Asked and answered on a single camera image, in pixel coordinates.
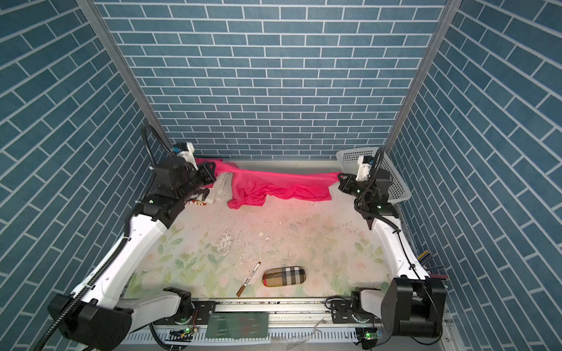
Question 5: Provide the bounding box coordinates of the aluminium right corner post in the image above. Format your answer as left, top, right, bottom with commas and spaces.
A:
384, 0, 462, 154

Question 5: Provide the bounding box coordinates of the aluminium left corner post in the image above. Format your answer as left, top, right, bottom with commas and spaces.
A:
76, 0, 172, 150

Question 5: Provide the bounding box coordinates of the magenta t shirt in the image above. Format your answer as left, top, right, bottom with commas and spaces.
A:
208, 159, 339, 209

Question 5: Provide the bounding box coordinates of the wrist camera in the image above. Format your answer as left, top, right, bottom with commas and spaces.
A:
173, 142, 198, 170
356, 155, 374, 182

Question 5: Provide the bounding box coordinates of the aluminium corner post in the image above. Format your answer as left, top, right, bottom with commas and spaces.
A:
76, 0, 172, 150
384, 0, 462, 154

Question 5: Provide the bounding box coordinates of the white perforated plastic basket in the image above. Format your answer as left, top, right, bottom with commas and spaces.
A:
336, 147, 411, 205

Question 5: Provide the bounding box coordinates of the aluminium front rail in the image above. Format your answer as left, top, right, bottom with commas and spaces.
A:
87, 296, 458, 347

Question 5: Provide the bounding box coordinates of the coloured pencils bundle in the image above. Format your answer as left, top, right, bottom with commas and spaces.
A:
417, 250, 449, 281

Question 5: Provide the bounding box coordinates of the plaid beige glasses case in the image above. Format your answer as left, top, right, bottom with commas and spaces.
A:
262, 266, 307, 288

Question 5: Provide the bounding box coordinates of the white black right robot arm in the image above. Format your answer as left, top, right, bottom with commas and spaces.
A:
327, 147, 447, 350

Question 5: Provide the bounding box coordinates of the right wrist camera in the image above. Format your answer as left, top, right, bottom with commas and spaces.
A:
356, 155, 374, 182

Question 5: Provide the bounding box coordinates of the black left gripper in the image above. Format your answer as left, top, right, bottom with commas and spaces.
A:
177, 160, 217, 205

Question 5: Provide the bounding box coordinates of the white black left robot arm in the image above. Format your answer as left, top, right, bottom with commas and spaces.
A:
35, 143, 216, 350

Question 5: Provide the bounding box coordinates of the brown handled marker pen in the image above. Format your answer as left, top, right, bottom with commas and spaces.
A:
237, 261, 261, 298

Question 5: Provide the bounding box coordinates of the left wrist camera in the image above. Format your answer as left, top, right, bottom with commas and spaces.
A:
173, 142, 198, 170

